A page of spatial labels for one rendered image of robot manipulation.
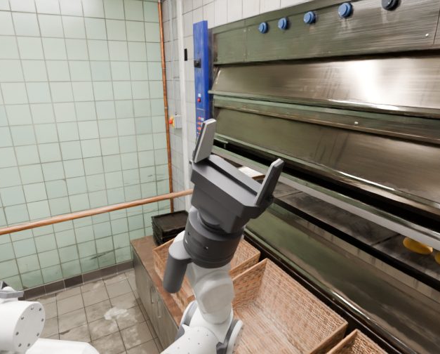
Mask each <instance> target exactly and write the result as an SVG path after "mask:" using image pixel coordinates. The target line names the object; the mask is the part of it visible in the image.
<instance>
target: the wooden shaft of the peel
mask: <svg viewBox="0 0 440 354"><path fill-rule="evenodd" d="M265 176H266V175H264V174H261V175H257V176H251V178H252V179H253V180H255V181H256V180H260V179H264V178H265ZM192 191H193V189H189V190H183V191H180V192H173V193H169V194H166V195H159V196H156V197H149V198H145V199H139V200H135V201H132V202H125V203H121V204H115V205H112V206H105V207H101V208H98V209H91V210H88V211H81V212H77V213H74V214H67V215H64V216H57V217H53V218H47V219H44V220H40V221H33V222H29V223H23V224H20V225H13V226H9V227H6V228H0V235H5V234H9V233H13V232H19V231H23V230H29V229H32V228H38V227H42V226H45V225H52V224H55V223H61V222H65V221H70V220H74V219H78V218H84V217H88V216H94V215H98V214H103V213H107V212H111V211H117V210H120V209H126V208H130V207H136V206H140V205H143V204H149V203H153V202H159V201H163V200H166V199H173V198H176V197H182V196H185V195H191V194H192Z"/></svg>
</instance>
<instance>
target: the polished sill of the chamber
mask: <svg viewBox="0 0 440 354"><path fill-rule="evenodd" d="M269 208H271V209H273V210H275V211H277V212H279V213H280V214H282V215H284V216H285V217H287V218H289V219H291V220H292V221H295V222H296V223H298V224H300V225H301V226H303V227H305V228H306V229H308V230H311V231H312V232H314V233H316V234H317V235H319V236H321V237H323V238H324V239H326V240H328V241H329V242H332V243H334V244H335V245H337V246H339V247H340V248H342V249H344V250H345V251H348V252H349V253H351V254H353V255H355V256H356V257H358V258H360V259H361V260H363V261H365V262H367V263H369V264H371V265H372V266H374V267H376V268H377V269H379V270H381V271H383V272H384V273H387V274H388V275H390V276H392V277H393V278H395V279H397V280H399V281H400V282H403V283H404V284H406V285H408V286H409V287H411V288H413V289H415V290H416V291H418V292H420V293H421V294H424V295H425V296H427V297H429V298H431V299H432V300H434V301H436V302H437V303H440V281H439V280H437V279H435V278H433V277H431V276H429V275H427V274H425V273H423V272H421V271H419V270H417V269H415V268H413V267H411V266H409V265H407V264H405V263H403V262H401V261H400V260H398V259H396V258H394V257H392V256H390V255H388V254H386V253H384V252H382V251H380V250H378V249H376V248H374V247H372V246H370V245H368V244H366V243H364V242H362V241H360V240H358V239H357V238H355V237H352V236H351V235H348V234H347V233H345V232H343V231H341V230H338V229H337V228H334V227H333V226H331V225H329V224H327V223H324V222H323V221H320V220H319V219H317V218H315V217H313V216H311V215H309V214H307V213H305V212H304V211H301V210H299V209H297V208H295V207H294V206H291V205H290V204H287V203H285V202H283V201H281V200H280V199H277V198H274V201H273V203H272V204H271V205H270V206H269Z"/></svg>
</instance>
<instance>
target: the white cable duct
mask: <svg viewBox="0 0 440 354"><path fill-rule="evenodd" d="M177 13H178V44H179V60H180V90H181V107H182V137H183V154H184V170H185V190H188V189H189V175H188V158H187V124H186V106H185V72H184V54H183V37H182V2H181V0H177ZM185 200H186V211H187V212H188V213H189V210H190V209H189V195H185Z"/></svg>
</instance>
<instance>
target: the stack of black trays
mask: <svg viewBox="0 0 440 354"><path fill-rule="evenodd" d="M188 215H189V213H188V212H187V211H186V210H185V209H184V210H180V211H174V212H170V213H167V214H160V215H157V216H151V218H152V222H151V223H152V226H153V227H152V229H153V237H154V238H153V240H154V242H155V244H156V245H157V247H159V246H161V245H162V244H164V243H166V242H168V241H169V240H172V239H174V238H175V237H177V236H178V235H179V234H180V233H181V232H182V231H184V230H185V227H186V224H187V218H188Z"/></svg>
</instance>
